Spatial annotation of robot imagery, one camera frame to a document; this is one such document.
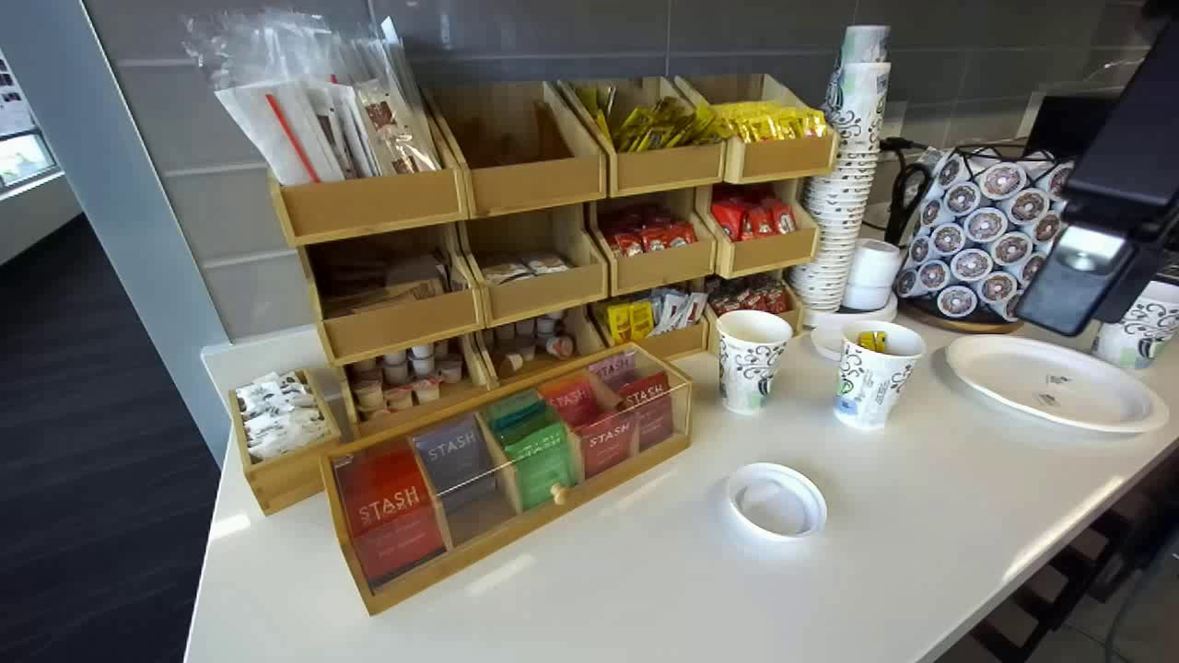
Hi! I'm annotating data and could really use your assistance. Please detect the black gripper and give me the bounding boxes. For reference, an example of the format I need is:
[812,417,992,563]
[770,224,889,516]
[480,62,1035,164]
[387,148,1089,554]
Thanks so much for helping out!
[1012,224,1179,339]

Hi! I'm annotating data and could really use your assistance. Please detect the white paper cup lid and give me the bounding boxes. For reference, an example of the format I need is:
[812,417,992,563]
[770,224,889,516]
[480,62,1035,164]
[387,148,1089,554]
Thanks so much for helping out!
[723,460,831,546]

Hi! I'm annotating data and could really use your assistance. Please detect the wide patterned paper cup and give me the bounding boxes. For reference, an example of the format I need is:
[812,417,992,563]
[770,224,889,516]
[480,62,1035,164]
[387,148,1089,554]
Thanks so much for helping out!
[1094,277,1179,376]

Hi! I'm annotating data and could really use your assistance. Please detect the tall paper cup stack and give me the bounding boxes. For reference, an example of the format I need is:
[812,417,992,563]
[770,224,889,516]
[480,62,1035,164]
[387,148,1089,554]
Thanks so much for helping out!
[840,20,892,71]
[790,53,897,311]

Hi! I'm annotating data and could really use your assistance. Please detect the white paper plate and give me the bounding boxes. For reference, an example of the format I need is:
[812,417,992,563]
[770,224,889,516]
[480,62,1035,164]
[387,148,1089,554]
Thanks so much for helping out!
[940,330,1170,439]

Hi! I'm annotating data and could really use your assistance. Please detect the coffee pod carousel holder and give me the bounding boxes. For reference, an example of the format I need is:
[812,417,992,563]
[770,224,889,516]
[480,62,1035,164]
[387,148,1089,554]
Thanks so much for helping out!
[892,142,1081,335]

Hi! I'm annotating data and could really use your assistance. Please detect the stack of white lids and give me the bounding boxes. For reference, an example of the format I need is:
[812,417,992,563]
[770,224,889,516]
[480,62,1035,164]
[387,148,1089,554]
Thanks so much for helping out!
[843,238,908,311]

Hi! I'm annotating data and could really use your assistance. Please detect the red packets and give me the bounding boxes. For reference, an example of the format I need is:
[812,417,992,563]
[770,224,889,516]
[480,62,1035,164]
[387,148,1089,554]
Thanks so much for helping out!
[599,203,701,257]
[705,277,796,315]
[707,182,798,242]

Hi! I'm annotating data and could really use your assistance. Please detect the yellow sweetener packets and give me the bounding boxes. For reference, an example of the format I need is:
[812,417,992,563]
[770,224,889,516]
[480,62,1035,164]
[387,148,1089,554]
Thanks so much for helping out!
[711,99,831,148]

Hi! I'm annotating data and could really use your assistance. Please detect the silver packets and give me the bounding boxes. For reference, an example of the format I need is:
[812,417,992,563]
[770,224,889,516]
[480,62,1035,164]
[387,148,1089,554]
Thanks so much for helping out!
[647,282,711,335]

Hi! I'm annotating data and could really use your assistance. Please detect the yellow tea packets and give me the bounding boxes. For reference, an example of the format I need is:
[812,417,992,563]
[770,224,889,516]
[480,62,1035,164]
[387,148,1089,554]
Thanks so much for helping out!
[599,298,664,351]

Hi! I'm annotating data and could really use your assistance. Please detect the pink Stash tea bags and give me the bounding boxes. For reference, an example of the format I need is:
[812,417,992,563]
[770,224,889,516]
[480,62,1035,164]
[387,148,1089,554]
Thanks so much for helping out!
[588,351,682,452]

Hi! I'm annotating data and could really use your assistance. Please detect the yellow tea sachets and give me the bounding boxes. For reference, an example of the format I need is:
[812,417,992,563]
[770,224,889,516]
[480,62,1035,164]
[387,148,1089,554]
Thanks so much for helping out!
[576,84,730,157]

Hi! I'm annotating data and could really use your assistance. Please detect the red Stash tea bags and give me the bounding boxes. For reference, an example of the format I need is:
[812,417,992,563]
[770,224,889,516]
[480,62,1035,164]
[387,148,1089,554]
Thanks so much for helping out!
[333,441,451,586]
[543,376,637,479]

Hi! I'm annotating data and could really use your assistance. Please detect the small creamer cups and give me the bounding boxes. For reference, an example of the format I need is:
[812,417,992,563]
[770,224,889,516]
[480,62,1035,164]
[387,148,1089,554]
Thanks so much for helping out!
[491,311,580,376]
[345,342,469,417]

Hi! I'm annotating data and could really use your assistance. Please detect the white sugar packets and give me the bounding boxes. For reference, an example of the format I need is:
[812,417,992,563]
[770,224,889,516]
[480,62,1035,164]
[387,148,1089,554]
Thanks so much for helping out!
[475,249,576,289]

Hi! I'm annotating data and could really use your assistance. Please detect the green Stash tea bags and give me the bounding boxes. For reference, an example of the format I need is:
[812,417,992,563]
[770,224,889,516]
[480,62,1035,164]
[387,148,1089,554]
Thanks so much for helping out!
[480,386,581,511]

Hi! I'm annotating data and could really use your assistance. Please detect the wooden tea box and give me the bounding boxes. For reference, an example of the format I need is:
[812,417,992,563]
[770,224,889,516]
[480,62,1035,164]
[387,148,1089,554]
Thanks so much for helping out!
[319,342,696,618]

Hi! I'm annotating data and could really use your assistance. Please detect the grey Stash tea bags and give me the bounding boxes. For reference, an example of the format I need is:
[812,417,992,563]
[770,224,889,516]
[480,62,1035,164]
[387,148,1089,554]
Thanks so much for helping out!
[408,417,515,546]

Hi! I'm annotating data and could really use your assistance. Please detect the brown packets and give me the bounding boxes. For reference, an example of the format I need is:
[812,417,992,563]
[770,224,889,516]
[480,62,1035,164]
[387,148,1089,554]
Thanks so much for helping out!
[323,255,451,315]

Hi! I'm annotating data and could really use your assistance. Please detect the wooden tiered organizer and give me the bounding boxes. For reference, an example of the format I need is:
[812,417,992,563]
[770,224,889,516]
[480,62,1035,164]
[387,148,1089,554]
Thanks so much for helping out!
[270,71,843,433]

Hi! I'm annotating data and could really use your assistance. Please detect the clear bag of stirrers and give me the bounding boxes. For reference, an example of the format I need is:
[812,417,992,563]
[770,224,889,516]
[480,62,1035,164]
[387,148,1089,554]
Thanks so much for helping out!
[182,10,441,188]

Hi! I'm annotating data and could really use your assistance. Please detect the white creamer packets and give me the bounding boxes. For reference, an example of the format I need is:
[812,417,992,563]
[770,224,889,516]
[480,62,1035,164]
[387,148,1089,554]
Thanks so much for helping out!
[232,368,339,463]

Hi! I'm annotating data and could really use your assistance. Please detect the small wooden box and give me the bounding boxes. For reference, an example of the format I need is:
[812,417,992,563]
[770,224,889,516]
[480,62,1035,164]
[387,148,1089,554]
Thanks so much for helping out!
[224,363,354,516]

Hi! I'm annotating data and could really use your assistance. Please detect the window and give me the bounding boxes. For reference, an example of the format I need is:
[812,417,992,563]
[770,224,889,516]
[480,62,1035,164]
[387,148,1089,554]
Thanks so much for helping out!
[0,46,79,268]

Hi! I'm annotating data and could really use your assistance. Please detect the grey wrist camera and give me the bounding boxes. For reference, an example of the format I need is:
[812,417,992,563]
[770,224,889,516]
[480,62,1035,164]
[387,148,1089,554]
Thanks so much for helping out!
[1051,220,1131,278]

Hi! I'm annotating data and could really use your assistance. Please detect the black power cable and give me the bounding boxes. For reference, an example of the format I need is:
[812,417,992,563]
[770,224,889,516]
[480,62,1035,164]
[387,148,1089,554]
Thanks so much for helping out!
[878,134,943,249]

